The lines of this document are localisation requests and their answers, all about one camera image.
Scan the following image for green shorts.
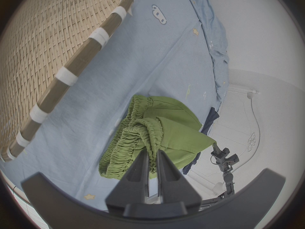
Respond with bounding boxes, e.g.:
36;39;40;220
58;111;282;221
98;95;217;181

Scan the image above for pale blue quilt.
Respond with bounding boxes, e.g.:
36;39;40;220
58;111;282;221
180;0;230;102

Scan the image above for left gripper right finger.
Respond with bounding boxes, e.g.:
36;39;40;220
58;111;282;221
157;150;202;211

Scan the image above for bed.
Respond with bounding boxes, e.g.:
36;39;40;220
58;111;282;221
0;0;270;212

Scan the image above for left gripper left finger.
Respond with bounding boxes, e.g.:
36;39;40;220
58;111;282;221
106;149;149;211

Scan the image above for round woven basket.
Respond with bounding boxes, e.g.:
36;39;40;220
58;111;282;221
0;0;142;163

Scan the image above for dark blue garment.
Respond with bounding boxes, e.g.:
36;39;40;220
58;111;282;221
183;107;220;175

